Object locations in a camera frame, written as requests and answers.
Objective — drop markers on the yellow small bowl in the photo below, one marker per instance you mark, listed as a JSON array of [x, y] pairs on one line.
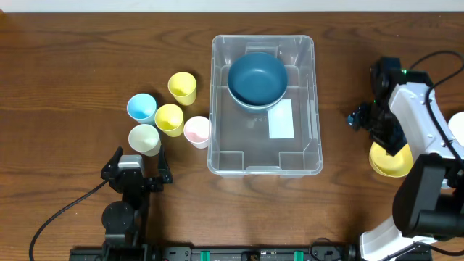
[[384, 164]]

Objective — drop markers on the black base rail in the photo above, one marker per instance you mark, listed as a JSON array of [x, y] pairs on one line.
[[321, 251]]

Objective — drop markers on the white label sticker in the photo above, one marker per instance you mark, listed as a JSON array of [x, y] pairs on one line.
[[280, 120]]

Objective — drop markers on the dark teal bowl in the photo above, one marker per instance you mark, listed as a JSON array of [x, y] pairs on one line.
[[257, 81]]

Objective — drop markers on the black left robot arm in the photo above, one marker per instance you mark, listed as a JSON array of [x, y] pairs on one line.
[[124, 221]]

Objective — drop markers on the yellow cup near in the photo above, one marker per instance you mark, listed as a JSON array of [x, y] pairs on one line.
[[169, 119]]

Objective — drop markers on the yellow cup far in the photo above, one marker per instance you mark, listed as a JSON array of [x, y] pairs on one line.
[[182, 85]]

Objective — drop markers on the white small bowl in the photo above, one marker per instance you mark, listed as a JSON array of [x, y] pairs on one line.
[[456, 126]]

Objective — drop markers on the pale green cup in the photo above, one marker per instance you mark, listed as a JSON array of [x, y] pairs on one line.
[[145, 139]]

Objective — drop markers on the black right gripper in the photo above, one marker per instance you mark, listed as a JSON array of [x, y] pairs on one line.
[[386, 134]]

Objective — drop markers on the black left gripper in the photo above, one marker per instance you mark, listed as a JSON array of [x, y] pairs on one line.
[[153, 182]]

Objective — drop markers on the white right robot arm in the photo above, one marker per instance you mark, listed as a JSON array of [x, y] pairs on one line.
[[428, 206]]

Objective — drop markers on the light blue cup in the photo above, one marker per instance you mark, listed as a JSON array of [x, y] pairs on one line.
[[142, 108]]

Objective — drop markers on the clear plastic storage bin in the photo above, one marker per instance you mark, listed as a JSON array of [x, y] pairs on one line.
[[239, 138]]

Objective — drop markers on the pink cup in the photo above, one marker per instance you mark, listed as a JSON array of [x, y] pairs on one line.
[[197, 131]]

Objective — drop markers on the yellow cup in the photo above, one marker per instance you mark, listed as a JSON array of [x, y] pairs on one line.
[[169, 119], [182, 85]]

